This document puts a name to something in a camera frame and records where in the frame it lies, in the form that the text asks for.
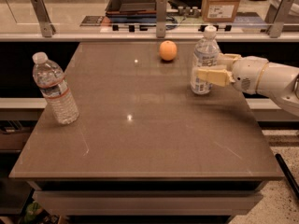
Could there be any orange fruit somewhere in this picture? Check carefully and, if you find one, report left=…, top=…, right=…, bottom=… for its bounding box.
left=159, top=40, right=178, bottom=61

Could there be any left metal railing post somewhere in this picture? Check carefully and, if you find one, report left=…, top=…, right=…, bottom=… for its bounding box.
left=30, top=0, right=56, bottom=37

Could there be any green object under table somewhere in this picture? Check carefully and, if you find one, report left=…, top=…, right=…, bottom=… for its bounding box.
left=23, top=202, right=43, bottom=224

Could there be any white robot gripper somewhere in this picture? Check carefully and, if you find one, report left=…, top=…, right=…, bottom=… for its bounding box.
left=197, top=53, right=268, bottom=94

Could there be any cardboard box with label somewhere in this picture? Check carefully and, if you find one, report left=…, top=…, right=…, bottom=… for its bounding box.
left=201, top=0, right=240, bottom=22

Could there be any red label plastic water bottle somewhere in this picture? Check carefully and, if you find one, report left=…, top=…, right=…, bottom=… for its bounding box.
left=32, top=52, right=79, bottom=125

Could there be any blue label plastic water bottle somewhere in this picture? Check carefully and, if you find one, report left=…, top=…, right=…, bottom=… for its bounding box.
left=190, top=25, right=220, bottom=95

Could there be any right metal railing post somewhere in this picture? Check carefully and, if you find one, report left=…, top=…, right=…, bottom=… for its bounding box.
left=265, top=0, right=298, bottom=38

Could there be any middle metal railing post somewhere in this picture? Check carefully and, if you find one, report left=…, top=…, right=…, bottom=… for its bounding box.
left=156, top=0, right=167, bottom=38

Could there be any black pole on floor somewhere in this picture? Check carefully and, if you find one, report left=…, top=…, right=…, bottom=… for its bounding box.
left=275, top=154, right=299, bottom=200

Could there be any metal railing post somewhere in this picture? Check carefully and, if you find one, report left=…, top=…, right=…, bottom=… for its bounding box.
left=265, top=0, right=298, bottom=38
left=30, top=0, right=56, bottom=37
left=156, top=0, right=167, bottom=38

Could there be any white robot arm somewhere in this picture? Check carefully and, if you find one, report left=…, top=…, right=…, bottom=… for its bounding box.
left=195, top=53, right=299, bottom=116

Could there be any brown table with drawer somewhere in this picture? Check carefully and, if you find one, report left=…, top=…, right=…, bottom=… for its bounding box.
left=10, top=42, right=283, bottom=224

